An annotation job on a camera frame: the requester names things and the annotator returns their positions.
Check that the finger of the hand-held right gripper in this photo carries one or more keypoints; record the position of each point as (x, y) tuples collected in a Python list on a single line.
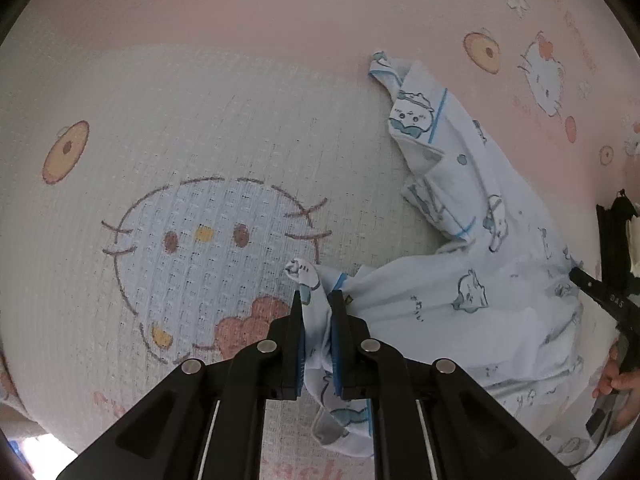
[(595, 292)]

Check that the pink cat print blanket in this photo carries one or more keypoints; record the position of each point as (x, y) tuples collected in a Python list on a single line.
[(200, 110)]

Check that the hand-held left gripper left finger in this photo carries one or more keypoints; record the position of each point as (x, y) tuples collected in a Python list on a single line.
[(298, 345)]

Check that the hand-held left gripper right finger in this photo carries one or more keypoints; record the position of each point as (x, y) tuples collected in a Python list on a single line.
[(336, 350)]

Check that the person's right hand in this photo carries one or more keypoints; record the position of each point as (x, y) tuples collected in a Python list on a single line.
[(625, 385)]

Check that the white cartoon print pajama garment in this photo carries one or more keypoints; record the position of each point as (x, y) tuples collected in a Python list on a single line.
[(500, 310)]

